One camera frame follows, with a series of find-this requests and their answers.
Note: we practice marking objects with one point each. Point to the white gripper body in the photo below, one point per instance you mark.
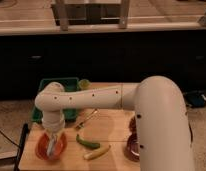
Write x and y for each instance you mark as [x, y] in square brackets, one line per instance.
[53, 122]

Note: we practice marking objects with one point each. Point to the red bowl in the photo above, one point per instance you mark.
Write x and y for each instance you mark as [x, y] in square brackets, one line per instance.
[42, 145]

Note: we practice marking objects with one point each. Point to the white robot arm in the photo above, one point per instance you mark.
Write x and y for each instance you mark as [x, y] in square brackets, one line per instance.
[164, 134]

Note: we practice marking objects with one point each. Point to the dark purple bowl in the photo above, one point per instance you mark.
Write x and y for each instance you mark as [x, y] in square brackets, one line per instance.
[131, 149]

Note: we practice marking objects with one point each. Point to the green plastic tray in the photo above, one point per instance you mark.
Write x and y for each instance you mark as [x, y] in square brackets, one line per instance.
[70, 85]

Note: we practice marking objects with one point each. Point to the metal fork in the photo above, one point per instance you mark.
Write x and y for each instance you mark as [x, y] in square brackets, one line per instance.
[88, 117]

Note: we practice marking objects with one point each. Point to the small green cup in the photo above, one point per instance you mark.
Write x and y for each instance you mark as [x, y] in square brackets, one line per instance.
[83, 84]

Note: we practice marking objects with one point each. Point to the green chili pepper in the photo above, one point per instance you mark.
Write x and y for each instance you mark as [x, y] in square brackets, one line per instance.
[88, 144]

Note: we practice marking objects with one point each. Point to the yellow banana toy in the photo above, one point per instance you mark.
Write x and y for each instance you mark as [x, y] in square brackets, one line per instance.
[97, 153]

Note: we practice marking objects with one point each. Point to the dark object on floor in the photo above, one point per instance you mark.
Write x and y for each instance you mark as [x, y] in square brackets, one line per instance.
[195, 99]

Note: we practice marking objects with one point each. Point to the wooden chair frame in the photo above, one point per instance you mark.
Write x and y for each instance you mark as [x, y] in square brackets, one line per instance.
[90, 12]

